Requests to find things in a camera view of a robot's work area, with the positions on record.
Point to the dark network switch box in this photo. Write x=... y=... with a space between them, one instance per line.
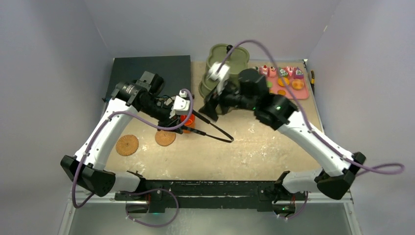
x=175 y=70

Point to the pink serving tray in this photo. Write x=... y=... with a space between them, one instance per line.
x=301 y=94

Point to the green three-tier stand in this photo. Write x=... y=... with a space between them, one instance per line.
x=238 y=61

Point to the yellow black tool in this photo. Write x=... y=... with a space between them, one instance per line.
x=312 y=82

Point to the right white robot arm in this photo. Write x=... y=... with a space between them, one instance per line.
x=339 y=167

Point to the orange egg tart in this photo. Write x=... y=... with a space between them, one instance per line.
x=283 y=81

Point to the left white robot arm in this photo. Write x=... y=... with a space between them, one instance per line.
x=87 y=167

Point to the woven coaster right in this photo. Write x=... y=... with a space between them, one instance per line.
x=165 y=138

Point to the pink cake slice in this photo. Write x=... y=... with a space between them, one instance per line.
x=290 y=70

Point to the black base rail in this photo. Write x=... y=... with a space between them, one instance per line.
x=263 y=196

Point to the orange translucent cup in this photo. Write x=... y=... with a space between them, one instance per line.
x=189 y=123

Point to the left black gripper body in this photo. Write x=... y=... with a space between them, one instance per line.
x=160 y=111

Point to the green cake slice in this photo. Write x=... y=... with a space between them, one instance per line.
x=283 y=72

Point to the orange bun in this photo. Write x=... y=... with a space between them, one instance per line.
x=297 y=84

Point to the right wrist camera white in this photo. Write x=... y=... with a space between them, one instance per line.
x=219 y=72

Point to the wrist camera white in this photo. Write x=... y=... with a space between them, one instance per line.
x=219 y=72
x=181 y=104

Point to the purple cake slice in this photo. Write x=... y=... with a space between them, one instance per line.
x=298 y=74

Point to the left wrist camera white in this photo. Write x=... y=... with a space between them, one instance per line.
x=181 y=104

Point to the pink strawberry roll cake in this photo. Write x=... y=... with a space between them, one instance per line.
x=264 y=70

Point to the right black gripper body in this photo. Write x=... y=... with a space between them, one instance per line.
x=219 y=101

